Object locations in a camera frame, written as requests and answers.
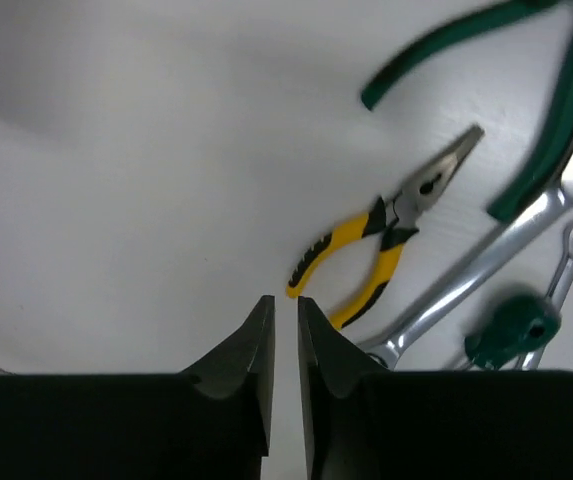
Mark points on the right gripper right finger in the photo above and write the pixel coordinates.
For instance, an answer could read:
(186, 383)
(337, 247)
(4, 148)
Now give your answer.
(362, 421)

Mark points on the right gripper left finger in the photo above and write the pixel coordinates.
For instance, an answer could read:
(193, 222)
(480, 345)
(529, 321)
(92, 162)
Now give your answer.
(211, 420)

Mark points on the green handled screwdriver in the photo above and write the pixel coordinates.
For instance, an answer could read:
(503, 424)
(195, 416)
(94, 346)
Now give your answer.
(496, 343)

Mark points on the yellow black needle-nose pliers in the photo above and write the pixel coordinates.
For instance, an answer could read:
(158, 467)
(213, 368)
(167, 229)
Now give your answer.
(394, 218)

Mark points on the small silver wrench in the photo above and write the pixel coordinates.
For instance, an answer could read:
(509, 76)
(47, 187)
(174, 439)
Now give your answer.
(561, 280)

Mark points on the long silver ratchet wrench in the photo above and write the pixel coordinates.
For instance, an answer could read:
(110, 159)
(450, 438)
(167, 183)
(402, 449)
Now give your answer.
(474, 269)

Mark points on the green handled pliers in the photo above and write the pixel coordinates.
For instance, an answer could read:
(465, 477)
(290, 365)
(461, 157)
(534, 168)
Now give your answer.
(557, 130)

